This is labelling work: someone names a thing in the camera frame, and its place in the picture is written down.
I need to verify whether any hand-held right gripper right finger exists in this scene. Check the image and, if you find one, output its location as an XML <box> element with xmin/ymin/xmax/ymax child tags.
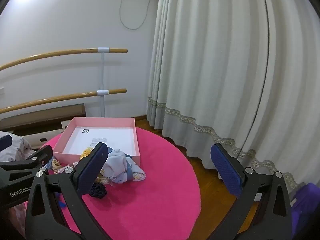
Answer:
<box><xmin>210</xmin><ymin>143</ymin><xmax>293</xmax><ymax>240</ymax></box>

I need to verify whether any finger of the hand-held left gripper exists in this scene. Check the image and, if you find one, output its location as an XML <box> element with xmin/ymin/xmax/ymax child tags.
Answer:
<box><xmin>0</xmin><ymin>134</ymin><xmax>13</xmax><ymax>152</ymax></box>
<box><xmin>0</xmin><ymin>144</ymin><xmax>53</xmax><ymax>189</ymax></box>

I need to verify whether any purple object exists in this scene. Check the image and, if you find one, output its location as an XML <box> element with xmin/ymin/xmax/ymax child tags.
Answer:
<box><xmin>290</xmin><ymin>182</ymin><xmax>320</xmax><ymax>235</ymax></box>

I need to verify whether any navy crochet scrunchie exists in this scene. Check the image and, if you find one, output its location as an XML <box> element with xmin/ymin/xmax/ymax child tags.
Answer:
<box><xmin>89</xmin><ymin>183</ymin><xmax>108</xmax><ymax>200</ymax></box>

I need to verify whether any low wooden barre rail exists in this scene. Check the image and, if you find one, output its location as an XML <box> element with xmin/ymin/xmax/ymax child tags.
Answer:
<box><xmin>0</xmin><ymin>88</ymin><xmax>127</xmax><ymax>115</ymax></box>

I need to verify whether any beige fabric flower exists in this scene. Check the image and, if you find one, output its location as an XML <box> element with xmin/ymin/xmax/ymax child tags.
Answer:
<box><xmin>52</xmin><ymin>159</ymin><xmax>63</xmax><ymax>173</ymax></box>

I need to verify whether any pink round mat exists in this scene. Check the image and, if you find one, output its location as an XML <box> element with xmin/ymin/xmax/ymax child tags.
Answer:
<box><xmin>25</xmin><ymin>127</ymin><xmax>202</xmax><ymax>240</ymax></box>

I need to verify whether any yellow crochet fish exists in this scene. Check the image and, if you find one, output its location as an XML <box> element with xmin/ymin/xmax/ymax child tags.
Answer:
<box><xmin>79</xmin><ymin>148</ymin><xmax>94</xmax><ymax>159</ymax></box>

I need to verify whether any white power cable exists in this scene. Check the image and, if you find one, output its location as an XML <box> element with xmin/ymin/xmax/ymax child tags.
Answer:
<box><xmin>119</xmin><ymin>0</ymin><xmax>147</xmax><ymax>30</ymax></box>

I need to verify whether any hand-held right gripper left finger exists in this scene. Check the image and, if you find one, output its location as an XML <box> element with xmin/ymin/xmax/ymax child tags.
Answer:
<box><xmin>25</xmin><ymin>142</ymin><xmax>118</xmax><ymax>240</ymax></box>

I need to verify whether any white barre stand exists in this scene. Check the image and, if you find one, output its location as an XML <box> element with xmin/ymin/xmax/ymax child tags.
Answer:
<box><xmin>97</xmin><ymin>47</ymin><xmax>110</xmax><ymax>118</ymax></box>

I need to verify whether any light blue cartoon print cloth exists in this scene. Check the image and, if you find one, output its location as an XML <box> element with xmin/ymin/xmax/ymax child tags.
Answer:
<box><xmin>100</xmin><ymin>148</ymin><xmax>146</xmax><ymax>184</ymax></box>

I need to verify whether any low brown white cabinet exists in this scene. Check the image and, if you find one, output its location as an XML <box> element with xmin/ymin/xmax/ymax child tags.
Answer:
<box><xmin>0</xmin><ymin>103</ymin><xmax>87</xmax><ymax>148</ymax></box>

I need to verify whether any pink cardboard box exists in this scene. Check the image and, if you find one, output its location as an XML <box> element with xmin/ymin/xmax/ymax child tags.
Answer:
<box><xmin>53</xmin><ymin>117</ymin><xmax>141</xmax><ymax>167</ymax></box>

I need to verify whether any thin dark cable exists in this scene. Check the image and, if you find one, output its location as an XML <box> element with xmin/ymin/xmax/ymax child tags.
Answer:
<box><xmin>239</xmin><ymin>0</ymin><xmax>270</xmax><ymax>153</ymax></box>

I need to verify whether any white lace trim curtain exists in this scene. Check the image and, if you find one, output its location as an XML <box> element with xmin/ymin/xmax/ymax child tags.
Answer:
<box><xmin>146</xmin><ymin>0</ymin><xmax>320</xmax><ymax>200</ymax></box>

